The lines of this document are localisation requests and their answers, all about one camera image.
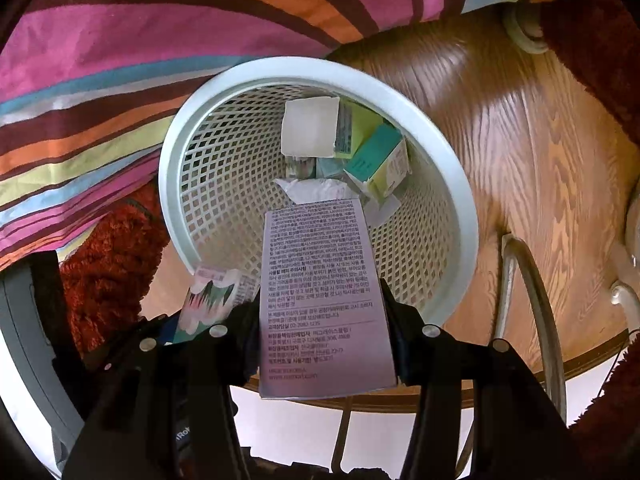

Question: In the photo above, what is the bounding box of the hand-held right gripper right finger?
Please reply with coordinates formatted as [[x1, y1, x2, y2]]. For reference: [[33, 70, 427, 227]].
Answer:
[[380, 277, 586, 480]]

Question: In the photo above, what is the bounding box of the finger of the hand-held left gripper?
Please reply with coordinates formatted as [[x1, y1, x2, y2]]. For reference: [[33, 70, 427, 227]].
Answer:
[[82, 311, 189, 382]]

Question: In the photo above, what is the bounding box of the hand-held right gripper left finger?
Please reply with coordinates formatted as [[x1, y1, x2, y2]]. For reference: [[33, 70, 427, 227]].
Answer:
[[62, 300, 263, 480]]

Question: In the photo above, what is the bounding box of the pink teal patterned box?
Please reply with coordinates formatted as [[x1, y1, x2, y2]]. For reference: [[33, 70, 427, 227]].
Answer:
[[172, 266, 261, 346]]

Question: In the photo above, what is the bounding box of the white printed carton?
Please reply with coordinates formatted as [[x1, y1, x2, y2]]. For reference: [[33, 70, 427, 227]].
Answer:
[[259, 199, 399, 402]]

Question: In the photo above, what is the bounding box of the white tissue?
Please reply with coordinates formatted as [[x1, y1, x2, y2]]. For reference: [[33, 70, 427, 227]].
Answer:
[[274, 177, 360, 206]]

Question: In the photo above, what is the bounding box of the white mesh waste basket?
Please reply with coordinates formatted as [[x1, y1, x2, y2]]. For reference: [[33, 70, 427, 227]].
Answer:
[[159, 57, 480, 332]]

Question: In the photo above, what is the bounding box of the teal cardboard box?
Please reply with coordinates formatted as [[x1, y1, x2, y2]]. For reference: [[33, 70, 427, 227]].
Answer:
[[345, 125, 410, 202]]

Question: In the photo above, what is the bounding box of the green cardboard box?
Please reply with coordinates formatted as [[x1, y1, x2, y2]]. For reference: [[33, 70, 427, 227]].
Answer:
[[334, 101, 387, 157], [280, 96, 353, 161]]

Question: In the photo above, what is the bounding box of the red shaggy rug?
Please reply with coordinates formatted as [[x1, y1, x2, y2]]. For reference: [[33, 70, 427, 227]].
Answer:
[[59, 180, 173, 361], [540, 0, 640, 461]]

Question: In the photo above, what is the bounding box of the white furniture leg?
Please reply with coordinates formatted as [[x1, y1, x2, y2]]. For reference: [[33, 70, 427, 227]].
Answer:
[[607, 220, 640, 333]]

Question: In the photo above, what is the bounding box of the striped colourful bed sheet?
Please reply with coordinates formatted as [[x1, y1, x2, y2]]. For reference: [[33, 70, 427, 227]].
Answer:
[[0, 0, 596, 272]]

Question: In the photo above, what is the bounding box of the cream round bed foot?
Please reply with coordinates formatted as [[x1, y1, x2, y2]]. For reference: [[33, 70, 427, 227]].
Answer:
[[502, 2, 551, 56]]

